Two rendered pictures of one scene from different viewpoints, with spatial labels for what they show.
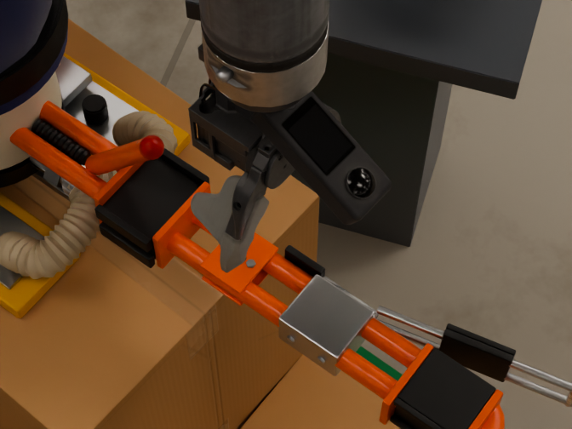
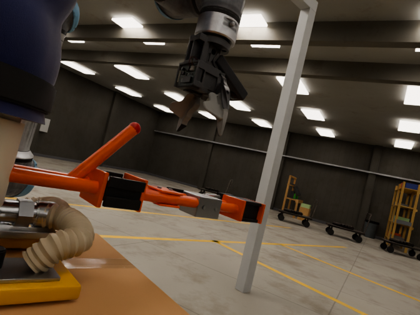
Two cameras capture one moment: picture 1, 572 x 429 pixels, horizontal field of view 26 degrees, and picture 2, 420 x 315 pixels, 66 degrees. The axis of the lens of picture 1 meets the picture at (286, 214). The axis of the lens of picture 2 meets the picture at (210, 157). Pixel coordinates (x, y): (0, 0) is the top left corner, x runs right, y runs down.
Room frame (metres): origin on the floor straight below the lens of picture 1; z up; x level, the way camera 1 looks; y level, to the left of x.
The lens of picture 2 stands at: (0.38, 0.68, 1.15)
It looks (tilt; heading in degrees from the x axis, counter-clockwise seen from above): 2 degrees up; 281
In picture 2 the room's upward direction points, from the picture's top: 14 degrees clockwise
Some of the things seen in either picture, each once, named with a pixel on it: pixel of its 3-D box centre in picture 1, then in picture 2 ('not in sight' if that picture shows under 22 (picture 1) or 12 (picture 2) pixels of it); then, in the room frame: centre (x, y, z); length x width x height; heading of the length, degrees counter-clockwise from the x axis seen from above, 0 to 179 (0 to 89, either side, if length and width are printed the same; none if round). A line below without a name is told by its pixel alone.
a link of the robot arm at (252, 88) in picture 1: (262, 47); (217, 32); (0.56, 0.02, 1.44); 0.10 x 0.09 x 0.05; 142
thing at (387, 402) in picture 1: (440, 407); (242, 209); (0.43, -0.14, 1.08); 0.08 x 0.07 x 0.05; 53
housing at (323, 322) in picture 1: (325, 324); (200, 204); (0.52, -0.04, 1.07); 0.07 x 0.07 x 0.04; 53
